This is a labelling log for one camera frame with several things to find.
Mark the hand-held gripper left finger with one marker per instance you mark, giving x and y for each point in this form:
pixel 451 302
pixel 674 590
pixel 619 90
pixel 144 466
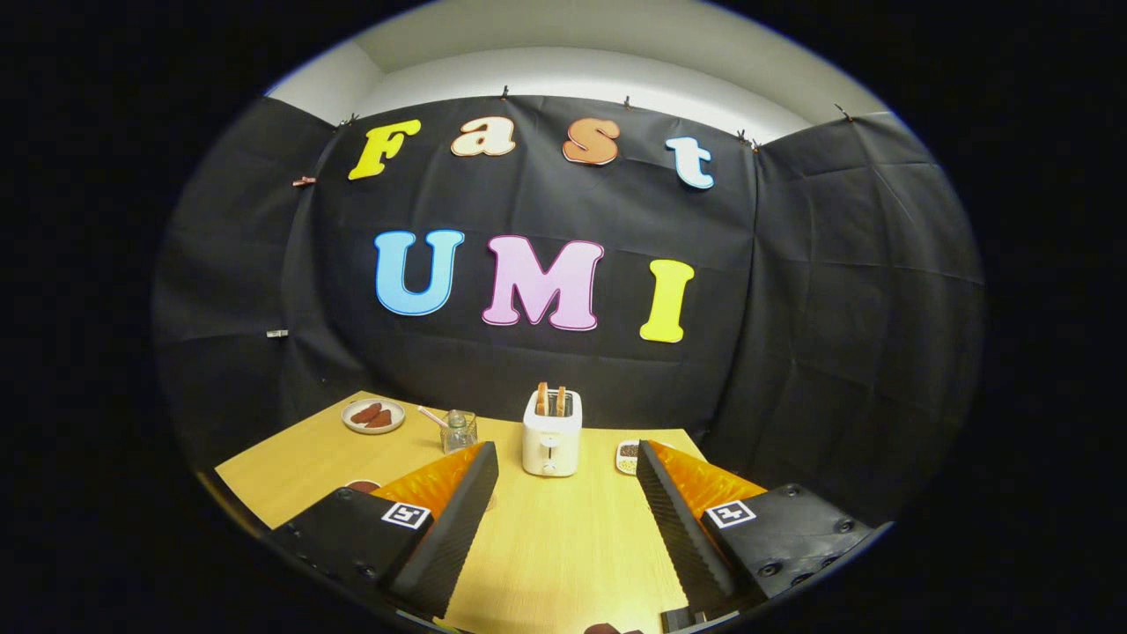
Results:
pixel 458 528

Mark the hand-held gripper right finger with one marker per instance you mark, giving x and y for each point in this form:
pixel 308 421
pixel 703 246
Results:
pixel 678 528

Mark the cream cup brown inside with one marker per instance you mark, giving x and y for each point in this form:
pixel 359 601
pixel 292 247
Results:
pixel 363 485

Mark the white divided dish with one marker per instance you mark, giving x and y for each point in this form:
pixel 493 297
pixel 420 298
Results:
pixel 627 458

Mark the wooden table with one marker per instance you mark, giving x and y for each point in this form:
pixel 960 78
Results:
pixel 563 546

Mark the pink spoon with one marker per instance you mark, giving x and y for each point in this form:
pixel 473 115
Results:
pixel 431 416

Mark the white toaster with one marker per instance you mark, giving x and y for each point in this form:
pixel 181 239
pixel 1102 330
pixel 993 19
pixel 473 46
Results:
pixel 552 445

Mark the small white plate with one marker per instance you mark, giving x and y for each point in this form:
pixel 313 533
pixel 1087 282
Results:
pixel 374 431

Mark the red sausage piece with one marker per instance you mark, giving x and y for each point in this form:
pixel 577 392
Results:
pixel 380 420
pixel 365 412

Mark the toast slice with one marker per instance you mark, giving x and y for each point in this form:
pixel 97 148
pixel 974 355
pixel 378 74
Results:
pixel 541 398
pixel 560 401

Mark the black backdrop cloth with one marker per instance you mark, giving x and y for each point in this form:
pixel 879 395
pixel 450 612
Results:
pixel 792 308

